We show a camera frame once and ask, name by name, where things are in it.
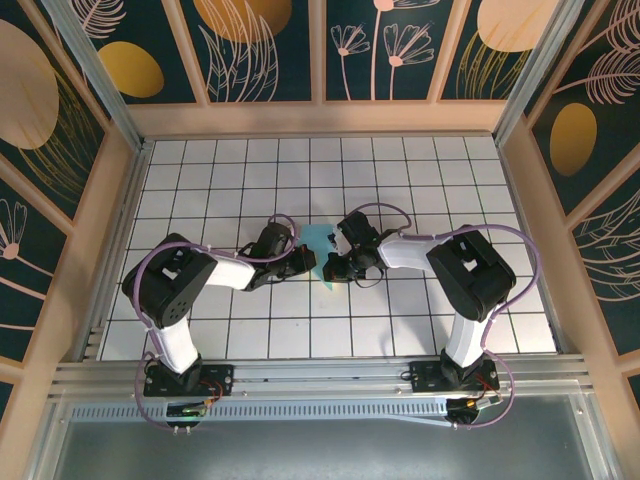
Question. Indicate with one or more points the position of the light blue paper sheet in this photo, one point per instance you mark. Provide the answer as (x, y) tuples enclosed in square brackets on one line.
[(315, 235)]

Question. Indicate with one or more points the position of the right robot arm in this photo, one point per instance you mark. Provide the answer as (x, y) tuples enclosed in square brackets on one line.
[(472, 275)]

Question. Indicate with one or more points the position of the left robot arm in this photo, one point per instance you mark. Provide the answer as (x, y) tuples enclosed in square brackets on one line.
[(170, 285)]

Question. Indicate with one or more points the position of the grey metal panel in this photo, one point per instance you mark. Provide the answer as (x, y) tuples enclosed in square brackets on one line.
[(320, 450)]

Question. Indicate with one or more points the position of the small controller board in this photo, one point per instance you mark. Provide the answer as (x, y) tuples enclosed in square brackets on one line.
[(187, 411), (470, 406)]

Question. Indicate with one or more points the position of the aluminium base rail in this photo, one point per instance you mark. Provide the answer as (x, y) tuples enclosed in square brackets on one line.
[(320, 372)]

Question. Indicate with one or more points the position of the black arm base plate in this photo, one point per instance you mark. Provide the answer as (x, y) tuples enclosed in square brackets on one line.
[(425, 375), (220, 372)]

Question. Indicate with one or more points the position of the aluminium side rail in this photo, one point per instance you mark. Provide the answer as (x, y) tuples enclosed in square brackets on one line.
[(535, 250), (119, 250)]

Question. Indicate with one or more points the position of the aluminium corner post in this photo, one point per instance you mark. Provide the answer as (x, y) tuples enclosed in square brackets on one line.
[(531, 75), (95, 75)]

